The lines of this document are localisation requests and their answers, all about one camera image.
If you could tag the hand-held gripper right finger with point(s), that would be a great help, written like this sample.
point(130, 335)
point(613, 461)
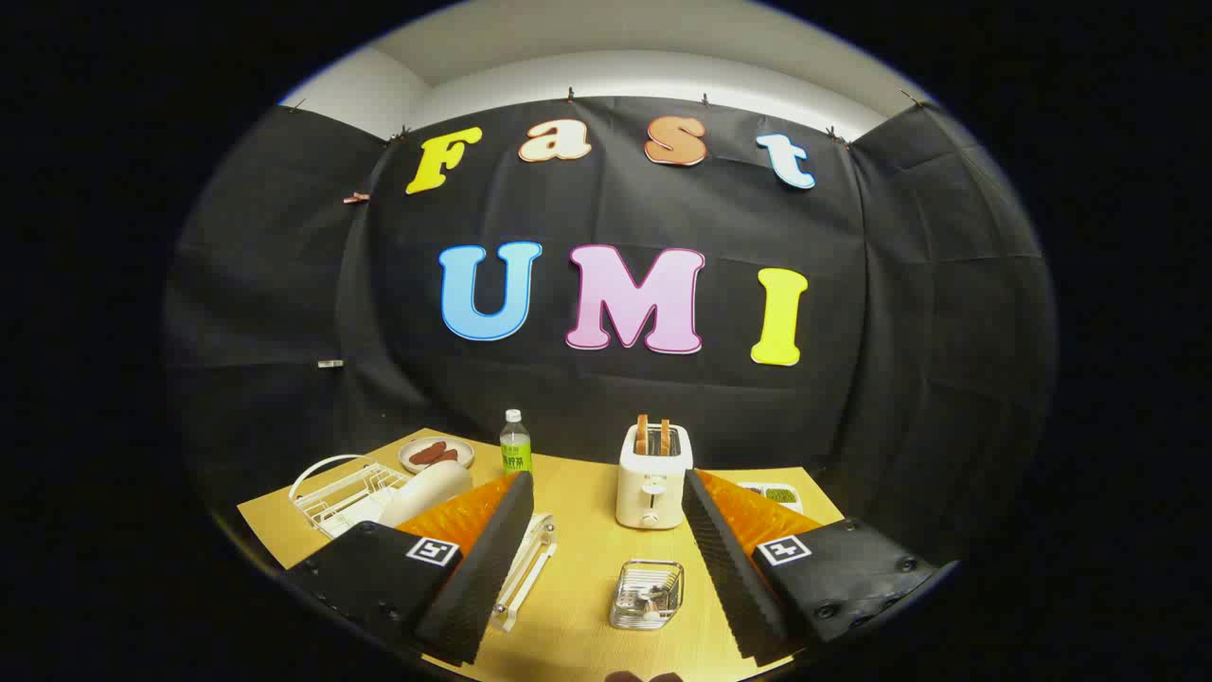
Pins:
point(724, 568)

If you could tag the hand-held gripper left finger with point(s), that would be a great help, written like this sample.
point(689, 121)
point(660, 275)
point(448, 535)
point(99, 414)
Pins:
point(492, 559)

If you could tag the white plate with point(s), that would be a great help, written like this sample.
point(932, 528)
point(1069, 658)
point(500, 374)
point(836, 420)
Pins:
point(431, 488)

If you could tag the white divided dish with beans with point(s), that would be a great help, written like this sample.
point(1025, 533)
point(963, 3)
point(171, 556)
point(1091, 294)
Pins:
point(781, 495)

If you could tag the small beige plate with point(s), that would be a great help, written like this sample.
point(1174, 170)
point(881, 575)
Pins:
point(409, 464)

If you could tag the green label drink bottle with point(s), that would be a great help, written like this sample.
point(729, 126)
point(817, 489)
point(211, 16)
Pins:
point(515, 455)

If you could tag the white toaster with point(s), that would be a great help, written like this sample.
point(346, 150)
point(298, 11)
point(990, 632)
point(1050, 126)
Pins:
point(649, 493)

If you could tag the red meat slice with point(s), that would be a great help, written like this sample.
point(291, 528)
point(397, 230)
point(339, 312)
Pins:
point(447, 457)
point(423, 453)

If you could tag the toast slice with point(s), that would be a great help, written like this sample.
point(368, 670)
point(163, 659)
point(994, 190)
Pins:
point(643, 434)
point(666, 436)

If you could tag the black backdrop cloth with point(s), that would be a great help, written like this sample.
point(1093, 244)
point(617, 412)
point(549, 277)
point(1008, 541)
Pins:
point(663, 398)

